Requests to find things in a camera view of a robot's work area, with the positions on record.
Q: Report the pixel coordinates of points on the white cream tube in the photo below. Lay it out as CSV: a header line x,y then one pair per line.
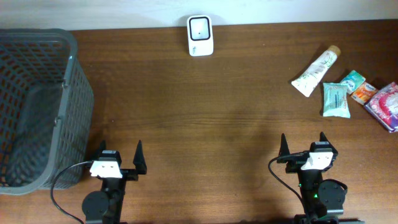
x,y
309,79

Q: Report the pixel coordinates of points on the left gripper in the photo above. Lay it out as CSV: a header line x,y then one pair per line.
x,y
140,164

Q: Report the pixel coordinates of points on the green small tissue pack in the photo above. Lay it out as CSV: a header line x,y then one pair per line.
x,y
353,80

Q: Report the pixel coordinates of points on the teal wet wipes pack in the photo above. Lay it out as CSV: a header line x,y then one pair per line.
x,y
335,100

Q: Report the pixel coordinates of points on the orange small tissue pack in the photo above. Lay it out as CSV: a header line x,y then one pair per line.
x,y
364,93

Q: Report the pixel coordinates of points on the grey plastic basket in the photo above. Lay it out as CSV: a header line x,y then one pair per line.
x,y
46,109

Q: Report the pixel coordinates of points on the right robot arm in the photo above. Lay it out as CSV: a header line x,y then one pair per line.
x,y
322,199

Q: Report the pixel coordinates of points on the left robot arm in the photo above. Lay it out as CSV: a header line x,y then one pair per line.
x,y
105,205

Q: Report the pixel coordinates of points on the red purple tissue pack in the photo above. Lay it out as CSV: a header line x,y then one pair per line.
x,y
383,106

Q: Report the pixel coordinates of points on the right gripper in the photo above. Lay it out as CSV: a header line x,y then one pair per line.
x,y
293,165

